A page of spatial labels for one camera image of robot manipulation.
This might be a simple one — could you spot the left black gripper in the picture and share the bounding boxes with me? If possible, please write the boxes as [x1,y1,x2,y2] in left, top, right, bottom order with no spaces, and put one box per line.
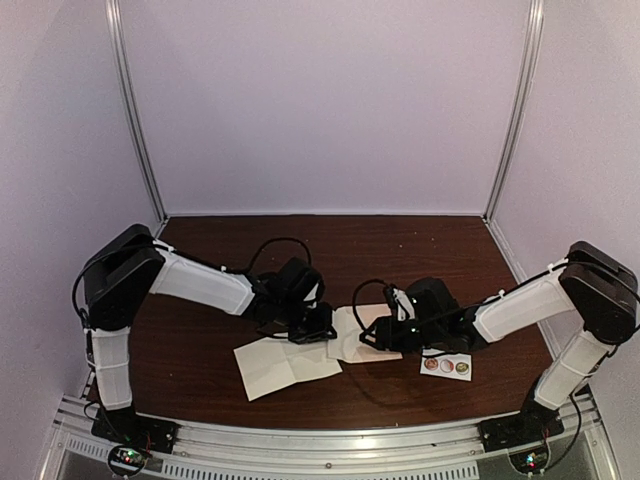
[276,297,337,346]

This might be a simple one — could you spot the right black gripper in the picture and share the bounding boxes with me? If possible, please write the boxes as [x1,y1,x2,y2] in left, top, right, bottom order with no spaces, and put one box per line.
[360,316,445,354]

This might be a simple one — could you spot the beige paper envelope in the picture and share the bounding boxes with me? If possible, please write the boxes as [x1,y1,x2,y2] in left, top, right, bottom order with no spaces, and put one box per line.
[343,304,403,364]

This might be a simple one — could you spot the white letter paper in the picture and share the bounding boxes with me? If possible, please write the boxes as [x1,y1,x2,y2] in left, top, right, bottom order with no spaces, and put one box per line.
[327,307,365,364]

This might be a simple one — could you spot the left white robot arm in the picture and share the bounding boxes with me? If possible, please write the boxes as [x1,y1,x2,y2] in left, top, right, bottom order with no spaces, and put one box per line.
[72,224,337,444]

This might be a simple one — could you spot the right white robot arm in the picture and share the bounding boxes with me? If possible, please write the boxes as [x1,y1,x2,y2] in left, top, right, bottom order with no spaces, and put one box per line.
[359,241,639,442]

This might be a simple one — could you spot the white folded paper sheet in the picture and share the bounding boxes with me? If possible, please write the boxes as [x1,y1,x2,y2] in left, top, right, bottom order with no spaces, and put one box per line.
[233,338,342,401]

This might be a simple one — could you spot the sticker sheet with three seals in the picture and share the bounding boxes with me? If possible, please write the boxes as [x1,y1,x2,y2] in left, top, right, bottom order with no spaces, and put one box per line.
[419,350,472,382]

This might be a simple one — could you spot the right circuit board with leds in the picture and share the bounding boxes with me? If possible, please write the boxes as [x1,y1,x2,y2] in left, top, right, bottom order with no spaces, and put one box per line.
[509,448,550,476]

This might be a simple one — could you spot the circuit board with leds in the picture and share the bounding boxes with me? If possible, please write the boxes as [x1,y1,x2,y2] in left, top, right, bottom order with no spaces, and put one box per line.
[509,448,550,476]
[107,445,151,476]

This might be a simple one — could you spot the left circuit board with leds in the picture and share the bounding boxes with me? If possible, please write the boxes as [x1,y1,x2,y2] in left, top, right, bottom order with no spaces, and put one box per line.
[107,445,151,476]

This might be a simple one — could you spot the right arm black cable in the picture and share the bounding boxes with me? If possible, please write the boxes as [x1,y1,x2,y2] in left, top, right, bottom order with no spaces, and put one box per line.
[351,279,396,331]

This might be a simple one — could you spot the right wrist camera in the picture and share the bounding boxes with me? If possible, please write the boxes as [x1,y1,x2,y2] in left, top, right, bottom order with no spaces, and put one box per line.
[383,285,415,321]

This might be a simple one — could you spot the front aluminium rail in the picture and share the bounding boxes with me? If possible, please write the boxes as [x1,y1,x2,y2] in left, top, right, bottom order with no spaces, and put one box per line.
[35,394,621,479]

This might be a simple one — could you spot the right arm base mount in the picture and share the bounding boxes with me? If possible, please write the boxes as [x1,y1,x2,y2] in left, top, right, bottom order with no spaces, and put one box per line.
[478,412,564,453]

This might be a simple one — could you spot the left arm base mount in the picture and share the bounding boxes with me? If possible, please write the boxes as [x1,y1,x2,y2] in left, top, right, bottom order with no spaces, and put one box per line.
[91,411,178,454]

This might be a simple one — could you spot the right aluminium frame post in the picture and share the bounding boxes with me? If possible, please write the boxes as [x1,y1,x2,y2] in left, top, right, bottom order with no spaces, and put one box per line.
[483,0,545,224]

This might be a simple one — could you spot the aluminium frame post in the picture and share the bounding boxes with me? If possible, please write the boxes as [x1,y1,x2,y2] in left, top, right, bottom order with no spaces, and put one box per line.
[483,0,545,224]
[105,0,169,231]

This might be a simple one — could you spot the left aluminium frame post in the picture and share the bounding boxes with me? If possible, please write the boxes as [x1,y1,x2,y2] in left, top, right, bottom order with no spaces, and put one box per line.
[105,0,169,231]

